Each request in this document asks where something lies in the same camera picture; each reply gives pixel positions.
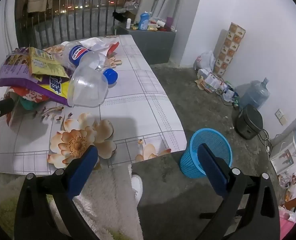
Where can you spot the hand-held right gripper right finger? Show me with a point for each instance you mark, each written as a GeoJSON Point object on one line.
{"type": "Point", "coordinates": [213, 172]}

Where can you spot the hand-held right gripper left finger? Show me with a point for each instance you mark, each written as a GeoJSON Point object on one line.
{"type": "Point", "coordinates": [84, 172]}

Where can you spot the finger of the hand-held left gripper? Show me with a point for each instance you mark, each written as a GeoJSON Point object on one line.
{"type": "Point", "coordinates": [1, 108]}

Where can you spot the blue plastic basket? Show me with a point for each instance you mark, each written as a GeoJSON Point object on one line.
{"type": "Point", "coordinates": [194, 161]}

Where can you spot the red and white wrapper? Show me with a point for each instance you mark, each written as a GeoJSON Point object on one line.
{"type": "Point", "coordinates": [95, 43]}

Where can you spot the red floral packet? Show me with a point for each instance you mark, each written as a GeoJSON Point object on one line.
{"type": "Point", "coordinates": [30, 93]}

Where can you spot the purple snack bag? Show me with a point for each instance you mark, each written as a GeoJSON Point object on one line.
{"type": "Point", "coordinates": [10, 72]}

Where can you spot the fluffy white rug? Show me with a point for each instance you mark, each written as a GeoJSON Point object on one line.
{"type": "Point", "coordinates": [108, 205]}

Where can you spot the person's white shoe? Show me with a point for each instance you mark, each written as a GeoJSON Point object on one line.
{"type": "Point", "coordinates": [137, 187]}

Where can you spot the yellow snack bag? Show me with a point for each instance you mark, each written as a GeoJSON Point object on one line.
{"type": "Point", "coordinates": [45, 63]}

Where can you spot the black rice cooker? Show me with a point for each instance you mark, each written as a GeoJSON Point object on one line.
{"type": "Point", "coordinates": [249, 121]}

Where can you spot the white water dispenser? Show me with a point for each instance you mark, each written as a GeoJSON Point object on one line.
{"type": "Point", "coordinates": [283, 155]}

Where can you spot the pile of small wrappers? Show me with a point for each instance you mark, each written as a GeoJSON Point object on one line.
{"type": "Point", "coordinates": [289, 180]}

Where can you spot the brown cardboard box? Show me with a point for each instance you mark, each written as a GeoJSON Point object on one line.
{"type": "Point", "coordinates": [294, 203]}

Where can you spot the pink plastic bag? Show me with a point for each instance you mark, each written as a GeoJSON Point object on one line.
{"type": "Point", "coordinates": [288, 220]}

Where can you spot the empty blue water jug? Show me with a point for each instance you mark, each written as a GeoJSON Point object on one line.
{"type": "Point", "coordinates": [254, 93]}

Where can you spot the floral table cover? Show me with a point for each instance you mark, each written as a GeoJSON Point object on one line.
{"type": "Point", "coordinates": [138, 100]}

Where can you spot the pile of paper packets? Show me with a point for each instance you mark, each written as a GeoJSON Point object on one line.
{"type": "Point", "coordinates": [213, 81]}

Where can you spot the crushed clear labelled bottle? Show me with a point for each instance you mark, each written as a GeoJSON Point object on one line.
{"type": "Point", "coordinates": [76, 53]}

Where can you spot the white plastic bag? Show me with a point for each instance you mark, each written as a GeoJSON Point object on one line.
{"type": "Point", "coordinates": [205, 60]}

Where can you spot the tall printed cardboard box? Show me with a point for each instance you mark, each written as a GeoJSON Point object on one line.
{"type": "Point", "coordinates": [229, 50]}

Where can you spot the metal balcony railing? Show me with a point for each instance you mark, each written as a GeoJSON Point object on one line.
{"type": "Point", "coordinates": [88, 12]}

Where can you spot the grey cabinet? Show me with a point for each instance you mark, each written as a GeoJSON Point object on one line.
{"type": "Point", "coordinates": [153, 45]}

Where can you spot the small white bottle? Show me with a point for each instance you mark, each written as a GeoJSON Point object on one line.
{"type": "Point", "coordinates": [128, 23]}

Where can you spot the maroon box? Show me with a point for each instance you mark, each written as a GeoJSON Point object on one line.
{"type": "Point", "coordinates": [169, 23]}

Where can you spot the clutter of small packets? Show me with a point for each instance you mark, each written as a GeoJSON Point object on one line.
{"type": "Point", "coordinates": [153, 27]}

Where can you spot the blue detergent bottle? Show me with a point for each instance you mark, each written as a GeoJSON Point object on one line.
{"type": "Point", "coordinates": [143, 22]}

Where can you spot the wall socket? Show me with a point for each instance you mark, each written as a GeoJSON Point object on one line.
{"type": "Point", "coordinates": [280, 116]}

